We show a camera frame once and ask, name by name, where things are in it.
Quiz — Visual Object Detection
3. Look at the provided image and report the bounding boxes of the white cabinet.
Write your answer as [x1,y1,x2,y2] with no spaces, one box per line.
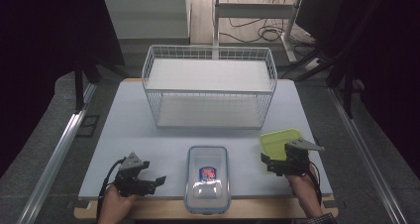
[101,0,192,47]

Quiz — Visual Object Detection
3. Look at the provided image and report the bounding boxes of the left hand-held gripper cable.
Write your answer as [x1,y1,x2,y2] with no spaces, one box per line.
[96,158,127,222]

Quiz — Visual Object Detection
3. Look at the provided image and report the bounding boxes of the clear lidded food container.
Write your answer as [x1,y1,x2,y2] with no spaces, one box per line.
[183,146,232,216]

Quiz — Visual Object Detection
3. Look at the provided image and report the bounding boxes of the right hand-held gripper cable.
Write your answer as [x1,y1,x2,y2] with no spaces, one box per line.
[306,161,323,207]

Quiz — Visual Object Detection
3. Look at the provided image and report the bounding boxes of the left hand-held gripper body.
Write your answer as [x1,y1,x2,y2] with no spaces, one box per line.
[114,152,147,197]

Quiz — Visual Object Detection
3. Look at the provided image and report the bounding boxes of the person's left hand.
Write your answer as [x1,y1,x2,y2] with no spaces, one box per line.
[97,183,139,224]

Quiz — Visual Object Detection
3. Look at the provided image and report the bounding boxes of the black floor cables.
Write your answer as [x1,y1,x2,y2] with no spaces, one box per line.
[219,0,318,49]

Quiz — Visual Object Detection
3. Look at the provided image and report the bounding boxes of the white wire basket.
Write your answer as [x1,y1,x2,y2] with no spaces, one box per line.
[141,45,278,131]

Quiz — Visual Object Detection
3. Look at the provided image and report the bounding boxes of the white table mat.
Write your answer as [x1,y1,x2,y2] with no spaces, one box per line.
[78,79,334,200]

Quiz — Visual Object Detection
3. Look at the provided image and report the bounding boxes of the aluminium rail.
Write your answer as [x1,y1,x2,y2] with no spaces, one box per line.
[328,86,410,224]
[16,83,98,224]

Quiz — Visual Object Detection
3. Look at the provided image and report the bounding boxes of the white metal stand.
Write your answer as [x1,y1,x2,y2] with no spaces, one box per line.
[212,0,305,64]

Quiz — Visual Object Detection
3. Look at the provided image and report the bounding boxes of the black table bracket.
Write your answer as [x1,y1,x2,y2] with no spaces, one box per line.
[67,199,94,210]
[323,199,347,209]

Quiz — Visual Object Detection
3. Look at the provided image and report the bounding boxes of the person's right hand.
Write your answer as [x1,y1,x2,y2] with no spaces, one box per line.
[286,166,324,218]

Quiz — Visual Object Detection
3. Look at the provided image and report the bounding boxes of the hand-held gripper cable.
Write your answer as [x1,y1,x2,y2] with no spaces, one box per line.
[96,158,127,222]
[306,161,323,207]

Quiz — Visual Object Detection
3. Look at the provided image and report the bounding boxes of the black stand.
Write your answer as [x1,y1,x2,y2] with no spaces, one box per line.
[73,52,130,114]
[325,52,365,119]

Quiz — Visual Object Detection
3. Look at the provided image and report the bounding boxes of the green plastic tray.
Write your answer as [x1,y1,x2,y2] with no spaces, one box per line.
[259,128,303,162]

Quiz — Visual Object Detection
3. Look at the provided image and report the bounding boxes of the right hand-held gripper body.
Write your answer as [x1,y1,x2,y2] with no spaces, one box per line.
[282,138,325,176]

